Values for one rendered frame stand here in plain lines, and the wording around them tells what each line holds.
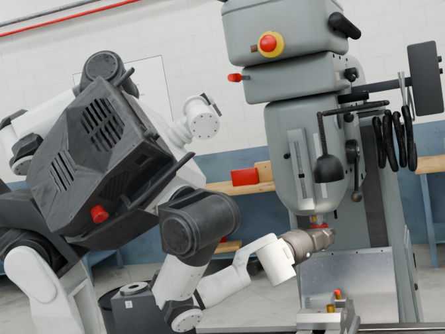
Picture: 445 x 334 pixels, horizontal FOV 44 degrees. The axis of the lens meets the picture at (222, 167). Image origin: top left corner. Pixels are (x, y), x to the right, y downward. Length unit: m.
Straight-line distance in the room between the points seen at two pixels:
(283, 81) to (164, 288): 0.59
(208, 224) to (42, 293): 0.43
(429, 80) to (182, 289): 0.94
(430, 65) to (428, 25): 4.03
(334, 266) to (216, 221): 0.93
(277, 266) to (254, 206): 4.72
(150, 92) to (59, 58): 1.26
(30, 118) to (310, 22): 0.69
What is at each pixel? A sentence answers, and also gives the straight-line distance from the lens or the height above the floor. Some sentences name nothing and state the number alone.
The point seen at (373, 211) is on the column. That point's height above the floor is 1.21.
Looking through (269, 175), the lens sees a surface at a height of 0.93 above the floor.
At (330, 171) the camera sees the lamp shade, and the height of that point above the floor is 1.45.
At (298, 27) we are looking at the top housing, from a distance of 1.32.
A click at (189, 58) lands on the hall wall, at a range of 6.19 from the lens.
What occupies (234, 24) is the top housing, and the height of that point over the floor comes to 1.82.
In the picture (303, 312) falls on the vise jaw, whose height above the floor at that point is 1.04.
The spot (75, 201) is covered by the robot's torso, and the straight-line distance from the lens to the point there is 1.13.
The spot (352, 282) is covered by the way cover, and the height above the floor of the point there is 0.99.
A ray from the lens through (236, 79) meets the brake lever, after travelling 1.32.
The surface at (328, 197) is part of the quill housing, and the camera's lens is 1.47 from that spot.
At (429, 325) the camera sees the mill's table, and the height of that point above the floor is 0.93.
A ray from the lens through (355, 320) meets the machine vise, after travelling 1.76.
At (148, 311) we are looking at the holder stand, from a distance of 1.76.
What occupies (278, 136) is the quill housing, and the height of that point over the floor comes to 1.54.
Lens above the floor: 1.62
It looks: 6 degrees down
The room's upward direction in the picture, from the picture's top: 10 degrees counter-clockwise
